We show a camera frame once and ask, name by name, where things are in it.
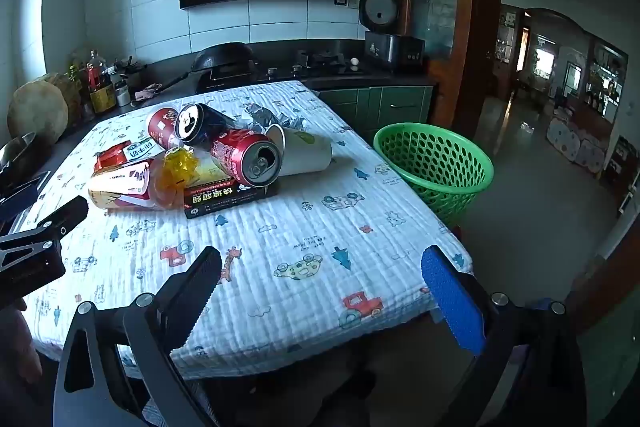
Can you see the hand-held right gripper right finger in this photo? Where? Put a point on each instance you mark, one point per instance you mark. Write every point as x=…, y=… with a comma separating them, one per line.
x=450, y=297

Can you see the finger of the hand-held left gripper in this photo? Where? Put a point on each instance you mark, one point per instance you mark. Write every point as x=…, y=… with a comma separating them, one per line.
x=67, y=212
x=17, y=201

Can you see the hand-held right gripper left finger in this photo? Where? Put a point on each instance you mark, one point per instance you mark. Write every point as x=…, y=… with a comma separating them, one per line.
x=200, y=279

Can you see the red label plastic cup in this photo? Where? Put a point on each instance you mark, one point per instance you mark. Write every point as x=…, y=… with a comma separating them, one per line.
x=125, y=187

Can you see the red packet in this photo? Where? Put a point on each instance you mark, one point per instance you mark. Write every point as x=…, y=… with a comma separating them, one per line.
x=112, y=156

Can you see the black cardboard box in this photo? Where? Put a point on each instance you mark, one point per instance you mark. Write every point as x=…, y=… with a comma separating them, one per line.
x=225, y=199

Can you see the white milk carton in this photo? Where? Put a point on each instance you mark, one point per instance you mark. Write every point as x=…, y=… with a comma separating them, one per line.
x=142, y=149

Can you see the yellow plastic wrapper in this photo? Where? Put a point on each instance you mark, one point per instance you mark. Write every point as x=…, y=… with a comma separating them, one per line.
x=180, y=164

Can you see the red drink can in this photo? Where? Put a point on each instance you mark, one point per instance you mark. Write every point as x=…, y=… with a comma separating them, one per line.
x=240, y=154
x=160, y=124

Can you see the green plastic basket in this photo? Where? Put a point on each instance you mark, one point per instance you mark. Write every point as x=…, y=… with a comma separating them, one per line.
x=435, y=157

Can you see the dark blue drink can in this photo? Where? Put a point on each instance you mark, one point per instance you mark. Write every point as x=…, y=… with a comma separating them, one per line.
x=202, y=122

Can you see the white paper cup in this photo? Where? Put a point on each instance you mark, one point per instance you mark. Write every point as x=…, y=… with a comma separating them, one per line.
x=307, y=152

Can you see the silver wrapper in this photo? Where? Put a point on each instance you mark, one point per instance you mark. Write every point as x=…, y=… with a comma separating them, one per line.
x=260, y=114

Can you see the metal bowl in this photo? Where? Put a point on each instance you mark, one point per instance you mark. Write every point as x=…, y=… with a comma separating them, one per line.
x=17, y=152

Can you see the round wooden cutting board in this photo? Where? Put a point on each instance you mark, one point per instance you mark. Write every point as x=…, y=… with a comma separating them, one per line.
x=37, y=112
x=65, y=89

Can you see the printed blanket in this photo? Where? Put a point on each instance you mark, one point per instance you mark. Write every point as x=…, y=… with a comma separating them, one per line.
x=300, y=227

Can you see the white jar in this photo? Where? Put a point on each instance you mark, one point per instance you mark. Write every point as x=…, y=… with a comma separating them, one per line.
x=123, y=94

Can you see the pink cloth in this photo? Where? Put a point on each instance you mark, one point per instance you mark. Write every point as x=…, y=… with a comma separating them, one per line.
x=146, y=93

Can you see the utensil holder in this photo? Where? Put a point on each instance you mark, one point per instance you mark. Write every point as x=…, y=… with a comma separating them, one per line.
x=131, y=74

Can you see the dotted play fence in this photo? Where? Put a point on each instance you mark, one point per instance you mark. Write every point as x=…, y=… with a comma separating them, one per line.
x=575, y=144

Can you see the black induction cooker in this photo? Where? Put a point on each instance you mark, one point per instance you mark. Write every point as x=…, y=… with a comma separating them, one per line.
x=220, y=79

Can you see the green base cabinets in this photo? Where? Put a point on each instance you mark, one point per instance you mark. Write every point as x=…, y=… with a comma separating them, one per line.
x=380, y=107

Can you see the black wok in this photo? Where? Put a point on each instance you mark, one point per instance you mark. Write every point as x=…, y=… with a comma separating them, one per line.
x=222, y=54

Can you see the black gas stove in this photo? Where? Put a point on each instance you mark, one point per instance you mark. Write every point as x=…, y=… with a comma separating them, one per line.
x=315, y=64

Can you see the white egg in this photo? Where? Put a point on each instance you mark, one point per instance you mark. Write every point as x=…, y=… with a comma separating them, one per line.
x=355, y=64

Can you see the black rice cooker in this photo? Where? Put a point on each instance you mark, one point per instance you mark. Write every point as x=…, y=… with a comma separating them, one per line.
x=390, y=47

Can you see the wooden glass door cabinet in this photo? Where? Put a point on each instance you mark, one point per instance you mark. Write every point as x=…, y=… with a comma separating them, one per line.
x=465, y=32

